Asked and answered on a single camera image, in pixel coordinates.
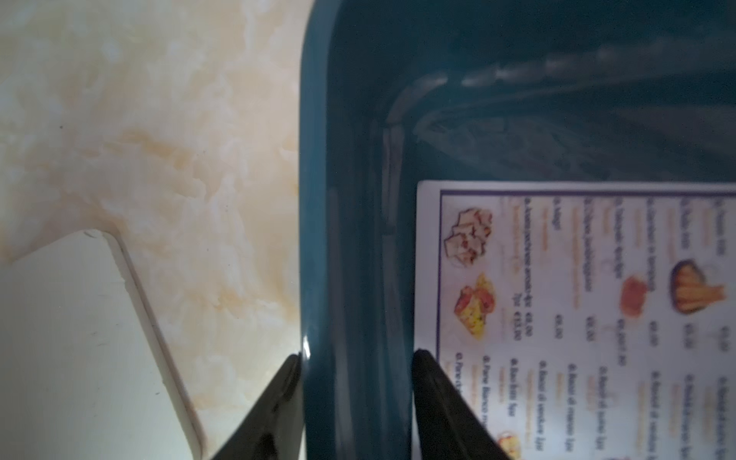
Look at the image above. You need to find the new dim sum menu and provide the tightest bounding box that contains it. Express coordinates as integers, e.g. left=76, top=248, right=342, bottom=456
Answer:
left=414, top=181, right=735, bottom=459

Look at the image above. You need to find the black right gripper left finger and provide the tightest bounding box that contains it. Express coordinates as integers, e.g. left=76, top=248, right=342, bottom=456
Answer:
left=213, top=354, right=304, bottom=460

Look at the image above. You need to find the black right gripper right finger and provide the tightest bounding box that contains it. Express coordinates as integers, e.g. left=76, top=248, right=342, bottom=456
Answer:
left=412, top=349, right=509, bottom=460

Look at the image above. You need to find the teal plastic bin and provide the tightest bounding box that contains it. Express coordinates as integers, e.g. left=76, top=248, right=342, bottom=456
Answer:
left=299, top=1, right=735, bottom=459

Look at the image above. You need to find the clear acrylic menu holder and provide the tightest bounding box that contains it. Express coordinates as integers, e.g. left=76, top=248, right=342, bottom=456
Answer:
left=1, top=229, right=201, bottom=459

